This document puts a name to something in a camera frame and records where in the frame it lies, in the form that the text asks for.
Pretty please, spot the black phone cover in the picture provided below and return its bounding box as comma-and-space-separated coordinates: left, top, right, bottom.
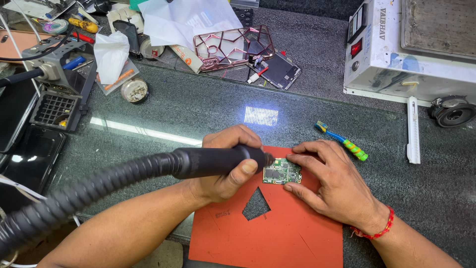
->
112, 19, 144, 61

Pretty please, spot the white heating machine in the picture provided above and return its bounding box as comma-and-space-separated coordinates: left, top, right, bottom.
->
342, 0, 476, 108

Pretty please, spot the crumpled white tissue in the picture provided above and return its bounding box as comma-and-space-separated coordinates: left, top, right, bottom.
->
93, 31, 130, 86

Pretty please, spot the white and red adapter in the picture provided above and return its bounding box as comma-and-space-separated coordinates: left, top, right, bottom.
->
247, 66, 269, 84

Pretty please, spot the black flat device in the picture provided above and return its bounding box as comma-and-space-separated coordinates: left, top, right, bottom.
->
0, 76, 40, 154

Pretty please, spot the red thread bracelet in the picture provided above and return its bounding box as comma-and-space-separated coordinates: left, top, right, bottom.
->
349, 205, 395, 240

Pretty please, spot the rose gold phone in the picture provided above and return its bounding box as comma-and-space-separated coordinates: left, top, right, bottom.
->
0, 29, 57, 64

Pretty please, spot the person's left hand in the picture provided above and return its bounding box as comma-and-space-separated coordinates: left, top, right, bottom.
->
187, 124, 264, 206

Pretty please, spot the white paper sheet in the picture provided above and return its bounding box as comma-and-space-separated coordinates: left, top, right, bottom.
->
137, 0, 243, 51

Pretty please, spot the grey hot air gun stand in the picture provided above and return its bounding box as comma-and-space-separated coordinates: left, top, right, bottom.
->
21, 35, 98, 133

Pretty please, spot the black hot air gun handle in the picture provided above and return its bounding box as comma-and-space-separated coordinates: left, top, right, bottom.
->
173, 144, 276, 180

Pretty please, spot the white plastic strip tool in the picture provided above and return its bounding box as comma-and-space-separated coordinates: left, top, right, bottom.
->
406, 96, 421, 165

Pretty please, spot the clear pink phone case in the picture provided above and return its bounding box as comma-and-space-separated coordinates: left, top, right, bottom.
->
193, 24, 276, 72

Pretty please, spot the clear packet with orange strips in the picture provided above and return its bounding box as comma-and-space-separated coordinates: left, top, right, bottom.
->
95, 58, 140, 97

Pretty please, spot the yellow handled tool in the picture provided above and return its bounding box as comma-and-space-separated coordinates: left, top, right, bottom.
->
68, 17, 99, 34

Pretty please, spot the round flux tin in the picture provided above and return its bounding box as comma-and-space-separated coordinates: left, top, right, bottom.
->
139, 37, 166, 62
120, 78, 150, 104

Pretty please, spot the white packet with orange label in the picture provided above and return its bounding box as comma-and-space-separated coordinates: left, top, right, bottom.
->
169, 44, 204, 74

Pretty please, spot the solder wire spool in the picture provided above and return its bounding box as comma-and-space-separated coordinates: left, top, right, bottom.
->
42, 18, 70, 35

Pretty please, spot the black round motor part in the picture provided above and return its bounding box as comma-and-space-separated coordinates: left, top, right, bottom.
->
427, 95, 476, 129

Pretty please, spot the black smartphone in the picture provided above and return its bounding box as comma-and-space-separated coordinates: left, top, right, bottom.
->
0, 124, 67, 213

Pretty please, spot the green circuit board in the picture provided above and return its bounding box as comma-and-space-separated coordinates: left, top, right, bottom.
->
262, 157, 303, 185

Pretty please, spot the red handled tool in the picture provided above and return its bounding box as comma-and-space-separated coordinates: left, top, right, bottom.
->
71, 31, 96, 45

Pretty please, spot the white cable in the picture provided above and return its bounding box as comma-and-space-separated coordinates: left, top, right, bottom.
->
0, 174, 81, 228

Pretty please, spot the black corrugated hose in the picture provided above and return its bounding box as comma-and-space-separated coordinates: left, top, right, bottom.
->
0, 150, 180, 258

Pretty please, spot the dismantled phone screen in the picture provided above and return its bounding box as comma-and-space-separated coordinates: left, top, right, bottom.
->
247, 50, 303, 91

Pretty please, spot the person's right hand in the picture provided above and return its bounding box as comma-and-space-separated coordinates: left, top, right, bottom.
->
283, 139, 390, 235

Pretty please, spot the blue and green toothbrush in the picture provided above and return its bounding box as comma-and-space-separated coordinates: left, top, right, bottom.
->
315, 120, 369, 162

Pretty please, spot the orange silicone mat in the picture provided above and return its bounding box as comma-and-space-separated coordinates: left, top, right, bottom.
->
188, 145, 344, 268

